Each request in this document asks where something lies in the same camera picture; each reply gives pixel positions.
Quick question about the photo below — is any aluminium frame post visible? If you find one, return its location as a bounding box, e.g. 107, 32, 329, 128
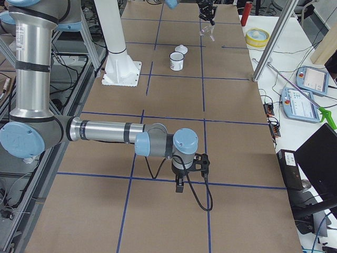
252, 0, 299, 82

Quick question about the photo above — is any near teach pendant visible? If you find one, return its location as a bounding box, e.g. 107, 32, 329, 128
281, 87, 320, 123

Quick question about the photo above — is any white enamel mug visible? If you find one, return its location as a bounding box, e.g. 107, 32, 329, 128
170, 52, 184, 71

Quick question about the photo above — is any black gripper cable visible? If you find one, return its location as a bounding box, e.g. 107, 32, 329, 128
144, 154, 213, 211

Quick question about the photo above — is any yellow tape roll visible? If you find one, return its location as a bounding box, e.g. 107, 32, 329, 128
245, 28, 270, 47

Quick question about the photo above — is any orange connector block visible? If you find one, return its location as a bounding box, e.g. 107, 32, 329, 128
269, 122, 281, 138
263, 103, 274, 116

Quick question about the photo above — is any white mug lid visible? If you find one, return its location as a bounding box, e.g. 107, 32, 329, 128
174, 45, 188, 55

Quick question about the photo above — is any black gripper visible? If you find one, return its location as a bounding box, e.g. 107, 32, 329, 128
171, 165, 186, 193
197, 0, 215, 26

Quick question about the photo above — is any red cardboard tube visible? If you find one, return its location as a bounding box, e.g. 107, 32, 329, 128
241, 1, 253, 26

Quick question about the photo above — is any teach pendant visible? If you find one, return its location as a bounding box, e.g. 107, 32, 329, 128
296, 66, 329, 96
281, 87, 320, 123

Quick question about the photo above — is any green handled reacher stick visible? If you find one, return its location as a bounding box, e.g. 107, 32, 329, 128
266, 62, 336, 130

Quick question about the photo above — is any brown paper table cover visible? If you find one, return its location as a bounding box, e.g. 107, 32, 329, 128
25, 2, 301, 252

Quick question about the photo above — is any black monitor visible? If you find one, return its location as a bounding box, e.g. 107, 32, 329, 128
295, 123, 337, 196

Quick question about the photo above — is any black computer box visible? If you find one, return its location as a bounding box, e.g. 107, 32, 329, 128
277, 149, 303, 191

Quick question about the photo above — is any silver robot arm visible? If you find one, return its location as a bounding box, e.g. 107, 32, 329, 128
1, 1, 198, 192
146, 0, 217, 26

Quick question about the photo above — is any clear glass funnel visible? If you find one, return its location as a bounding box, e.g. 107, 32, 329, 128
199, 25, 215, 42

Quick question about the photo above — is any far teach pendant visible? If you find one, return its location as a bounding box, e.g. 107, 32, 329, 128
296, 66, 329, 96

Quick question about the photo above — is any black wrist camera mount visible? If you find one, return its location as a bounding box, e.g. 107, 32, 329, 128
188, 153, 210, 179

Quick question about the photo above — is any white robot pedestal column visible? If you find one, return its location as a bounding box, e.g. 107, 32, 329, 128
94, 0, 142, 87

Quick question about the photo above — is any aluminium frame rail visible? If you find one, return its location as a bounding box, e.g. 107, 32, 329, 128
1, 60, 99, 252

